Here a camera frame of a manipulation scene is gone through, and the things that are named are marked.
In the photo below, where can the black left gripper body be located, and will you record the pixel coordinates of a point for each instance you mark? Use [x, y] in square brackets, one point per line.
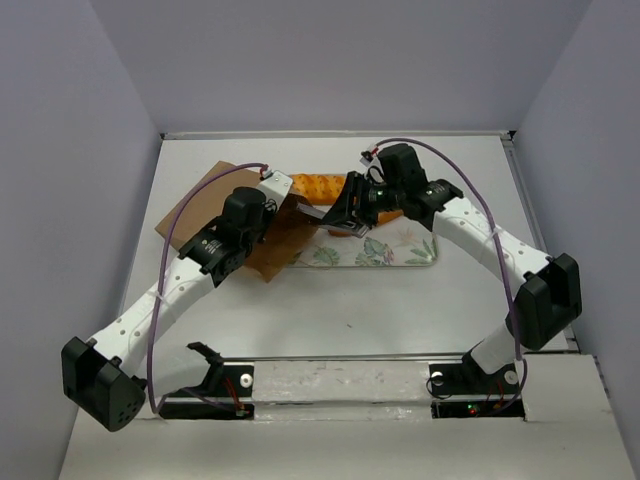
[256, 235]

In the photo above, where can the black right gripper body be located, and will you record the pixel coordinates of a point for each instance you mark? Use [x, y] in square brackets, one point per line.
[384, 197]

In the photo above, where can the metal tongs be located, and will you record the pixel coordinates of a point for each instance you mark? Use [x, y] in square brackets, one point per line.
[334, 220]

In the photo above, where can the long scored fake baguette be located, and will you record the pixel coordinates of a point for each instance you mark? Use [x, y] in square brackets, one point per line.
[319, 189]

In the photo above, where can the brown paper bag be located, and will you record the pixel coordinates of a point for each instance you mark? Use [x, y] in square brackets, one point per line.
[191, 231]

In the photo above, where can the short fake bread loaf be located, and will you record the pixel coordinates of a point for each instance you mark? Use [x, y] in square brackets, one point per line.
[383, 218]

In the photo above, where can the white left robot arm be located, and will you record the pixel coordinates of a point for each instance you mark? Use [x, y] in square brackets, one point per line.
[100, 374]

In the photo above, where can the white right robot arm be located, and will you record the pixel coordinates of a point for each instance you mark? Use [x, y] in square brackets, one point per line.
[543, 292]

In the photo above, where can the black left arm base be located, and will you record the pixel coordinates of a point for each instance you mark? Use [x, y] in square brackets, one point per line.
[224, 391]

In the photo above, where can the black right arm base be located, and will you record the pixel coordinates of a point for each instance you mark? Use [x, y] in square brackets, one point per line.
[458, 396]

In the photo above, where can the floral white serving tray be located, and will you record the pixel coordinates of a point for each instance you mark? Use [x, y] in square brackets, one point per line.
[399, 243]

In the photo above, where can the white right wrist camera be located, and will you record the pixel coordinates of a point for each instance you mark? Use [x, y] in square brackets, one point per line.
[369, 158]

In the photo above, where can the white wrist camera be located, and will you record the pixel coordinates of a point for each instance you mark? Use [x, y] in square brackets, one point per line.
[369, 158]
[275, 185]

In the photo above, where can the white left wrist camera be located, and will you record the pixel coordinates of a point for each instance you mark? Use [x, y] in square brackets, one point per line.
[275, 185]

